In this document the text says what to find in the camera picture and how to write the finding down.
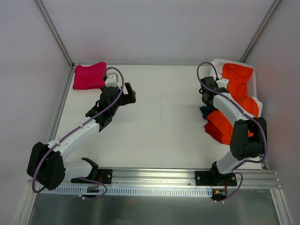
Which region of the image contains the orange t shirt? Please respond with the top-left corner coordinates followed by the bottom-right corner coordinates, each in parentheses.
top-left (204, 63), bottom-right (263, 145)

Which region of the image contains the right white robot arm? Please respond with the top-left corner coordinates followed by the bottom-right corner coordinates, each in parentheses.
top-left (199, 77), bottom-right (268, 186)

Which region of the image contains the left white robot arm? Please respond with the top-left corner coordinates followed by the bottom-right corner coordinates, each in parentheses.
top-left (26, 73), bottom-right (136, 190)

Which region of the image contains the dark blue t shirt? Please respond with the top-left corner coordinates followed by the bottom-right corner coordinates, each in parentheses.
top-left (199, 106), bottom-right (212, 120)

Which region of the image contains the folded pink t shirt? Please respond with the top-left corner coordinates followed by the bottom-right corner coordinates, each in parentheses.
top-left (73, 62), bottom-right (107, 90)

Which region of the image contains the white plastic laundry basket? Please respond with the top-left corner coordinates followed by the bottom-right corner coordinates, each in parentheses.
top-left (211, 59), bottom-right (263, 116)

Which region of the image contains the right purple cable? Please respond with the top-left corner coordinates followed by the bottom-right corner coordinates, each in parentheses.
top-left (196, 61), bottom-right (268, 165)

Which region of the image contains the aluminium mounting rail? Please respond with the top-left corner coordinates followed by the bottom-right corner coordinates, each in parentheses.
top-left (27, 166), bottom-right (281, 189)

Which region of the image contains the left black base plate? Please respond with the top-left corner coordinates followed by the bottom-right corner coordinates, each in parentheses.
top-left (71, 168), bottom-right (113, 184)

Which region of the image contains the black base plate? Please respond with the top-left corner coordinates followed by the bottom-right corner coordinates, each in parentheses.
top-left (195, 171), bottom-right (237, 187)
top-left (71, 168), bottom-right (113, 184)

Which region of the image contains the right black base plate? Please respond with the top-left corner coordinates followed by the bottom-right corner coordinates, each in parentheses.
top-left (195, 171), bottom-right (237, 187)

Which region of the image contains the left aluminium frame post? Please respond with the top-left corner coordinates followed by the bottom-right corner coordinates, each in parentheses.
top-left (34, 0), bottom-right (74, 68)

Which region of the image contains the aluminium frame post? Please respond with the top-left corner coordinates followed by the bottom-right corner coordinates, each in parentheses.
top-left (34, 0), bottom-right (74, 68)
top-left (239, 0), bottom-right (283, 63)

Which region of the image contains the white slotted cable duct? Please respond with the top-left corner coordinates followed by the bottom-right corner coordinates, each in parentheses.
top-left (42, 185), bottom-right (213, 198)

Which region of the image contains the right aluminium frame post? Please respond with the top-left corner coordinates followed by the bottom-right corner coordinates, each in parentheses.
top-left (239, 0), bottom-right (283, 63)

